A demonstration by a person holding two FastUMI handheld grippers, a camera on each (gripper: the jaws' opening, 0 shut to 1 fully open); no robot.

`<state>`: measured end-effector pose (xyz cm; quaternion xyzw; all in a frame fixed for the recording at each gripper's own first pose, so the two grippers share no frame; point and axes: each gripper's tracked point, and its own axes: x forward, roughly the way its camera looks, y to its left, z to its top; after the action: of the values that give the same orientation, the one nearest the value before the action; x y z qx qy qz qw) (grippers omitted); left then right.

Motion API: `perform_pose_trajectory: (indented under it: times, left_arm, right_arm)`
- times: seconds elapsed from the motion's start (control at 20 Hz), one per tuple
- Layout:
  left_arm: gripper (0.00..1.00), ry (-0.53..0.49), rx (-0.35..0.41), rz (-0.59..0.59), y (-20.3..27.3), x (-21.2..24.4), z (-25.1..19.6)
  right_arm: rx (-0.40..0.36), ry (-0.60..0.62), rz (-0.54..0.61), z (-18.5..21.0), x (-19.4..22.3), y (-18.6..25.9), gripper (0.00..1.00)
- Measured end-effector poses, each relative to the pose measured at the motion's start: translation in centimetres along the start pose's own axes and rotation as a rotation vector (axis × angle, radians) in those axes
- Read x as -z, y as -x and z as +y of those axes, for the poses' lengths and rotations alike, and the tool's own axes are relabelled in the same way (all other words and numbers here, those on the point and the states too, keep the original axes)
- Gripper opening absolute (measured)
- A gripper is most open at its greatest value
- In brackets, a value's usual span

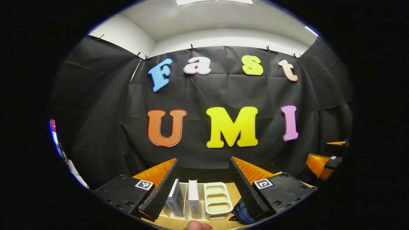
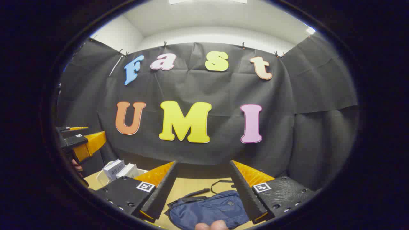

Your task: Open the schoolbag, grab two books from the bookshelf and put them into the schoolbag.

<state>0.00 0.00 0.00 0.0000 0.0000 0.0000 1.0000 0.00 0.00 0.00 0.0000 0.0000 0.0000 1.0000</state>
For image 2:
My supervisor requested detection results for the white book with grey cover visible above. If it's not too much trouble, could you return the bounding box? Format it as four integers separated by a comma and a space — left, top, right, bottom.
103, 159, 126, 182

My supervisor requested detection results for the blue schoolbag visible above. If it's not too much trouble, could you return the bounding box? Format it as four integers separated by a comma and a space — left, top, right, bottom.
165, 180, 251, 230

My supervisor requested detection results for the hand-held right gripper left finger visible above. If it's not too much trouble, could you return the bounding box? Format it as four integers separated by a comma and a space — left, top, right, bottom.
94, 161, 178, 223

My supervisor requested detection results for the white bookshelf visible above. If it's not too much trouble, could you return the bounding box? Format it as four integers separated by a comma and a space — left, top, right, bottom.
96, 161, 149, 189

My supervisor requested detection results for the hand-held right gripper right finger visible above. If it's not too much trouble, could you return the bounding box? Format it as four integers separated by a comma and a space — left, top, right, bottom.
229, 160, 318, 225

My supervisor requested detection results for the long ceiling light panel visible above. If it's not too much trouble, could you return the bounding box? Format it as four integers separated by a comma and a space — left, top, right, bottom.
169, 0, 248, 4

